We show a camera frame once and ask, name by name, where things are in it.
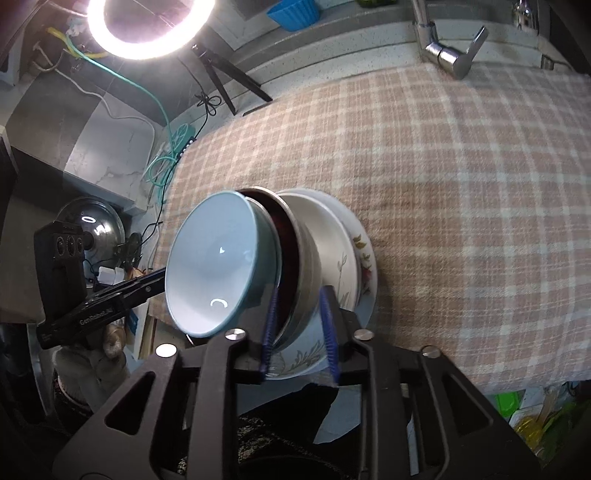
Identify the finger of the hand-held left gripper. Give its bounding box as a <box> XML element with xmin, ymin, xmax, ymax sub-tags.
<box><xmin>92</xmin><ymin>268</ymin><xmax>167</xmax><ymax>310</ymax></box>

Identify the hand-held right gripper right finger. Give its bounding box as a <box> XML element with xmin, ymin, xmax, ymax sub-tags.
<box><xmin>320</xmin><ymin>285</ymin><xmax>541</xmax><ymax>480</ymax></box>

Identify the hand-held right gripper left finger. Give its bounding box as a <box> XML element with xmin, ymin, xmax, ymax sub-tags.
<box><xmin>53</xmin><ymin>281</ymin><xmax>282</xmax><ymax>480</ymax></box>

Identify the large steel bowl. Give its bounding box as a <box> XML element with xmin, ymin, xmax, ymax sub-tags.
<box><xmin>270</xmin><ymin>196</ymin><xmax>324</xmax><ymax>358</ymax></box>

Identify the light blue ceramic bowl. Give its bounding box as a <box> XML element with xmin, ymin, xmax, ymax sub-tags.
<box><xmin>165</xmin><ymin>190</ymin><xmax>281</xmax><ymax>336</ymax></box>

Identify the red steel bowl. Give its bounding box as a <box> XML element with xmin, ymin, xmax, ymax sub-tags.
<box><xmin>238</xmin><ymin>186</ymin><xmax>303</xmax><ymax>344</ymax></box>

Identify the floral rim plate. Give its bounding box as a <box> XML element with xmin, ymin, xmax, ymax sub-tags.
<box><xmin>344</xmin><ymin>210</ymin><xmax>379</xmax><ymax>324</ymax></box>

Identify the white plate branch print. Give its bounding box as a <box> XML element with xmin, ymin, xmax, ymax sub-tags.
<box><xmin>272</xmin><ymin>188</ymin><xmax>363</xmax><ymax>381</ymax></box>

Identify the person's left hand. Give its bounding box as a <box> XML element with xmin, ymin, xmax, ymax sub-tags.
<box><xmin>55</xmin><ymin>322</ymin><xmax>130</xmax><ymax>402</ymax></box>

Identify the steel pot lid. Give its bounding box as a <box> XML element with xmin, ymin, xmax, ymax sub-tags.
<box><xmin>55</xmin><ymin>196</ymin><xmax>126</xmax><ymax>268</ymax></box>

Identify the plaid cloth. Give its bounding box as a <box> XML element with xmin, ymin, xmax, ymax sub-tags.
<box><xmin>150</xmin><ymin>60</ymin><xmax>591</xmax><ymax>393</ymax></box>

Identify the chrome faucet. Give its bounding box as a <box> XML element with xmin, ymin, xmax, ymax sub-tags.
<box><xmin>409</xmin><ymin>0</ymin><xmax>489</xmax><ymax>81</ymax></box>

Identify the blue ribbed cup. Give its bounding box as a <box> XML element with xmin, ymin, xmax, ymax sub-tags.
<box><xmin>267</xmin><ymin>0</ymin><xmax>321</xmax><ymax>31</ymax></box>

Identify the white cable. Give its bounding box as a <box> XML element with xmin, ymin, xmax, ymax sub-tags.
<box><xmin>44</xmin><ymin>65</ymin><xmax>160</xmax><ymax>204</ymax></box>

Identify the teal cable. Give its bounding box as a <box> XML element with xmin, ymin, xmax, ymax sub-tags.
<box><xmin>69</xmin><ymin>39</ymin><xmax>192</xmax><ymax>204</ymax></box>

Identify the black cable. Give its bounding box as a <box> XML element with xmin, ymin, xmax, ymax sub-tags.
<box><xmin>139</xmin><ymin>55</ymin><xmax>222</xmax><ymax>259</ymax></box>

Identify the yellow hose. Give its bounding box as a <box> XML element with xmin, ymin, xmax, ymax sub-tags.
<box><xmin>46</xmin><ymin>27</ymin><xmax>112</xmax><ymax>60</ymax></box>

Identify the white ring light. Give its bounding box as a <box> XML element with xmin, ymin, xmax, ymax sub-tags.
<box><xmin>85</xmin><ymin>0</ymin><xmax>218</xmax><ymax>60</ymax></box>

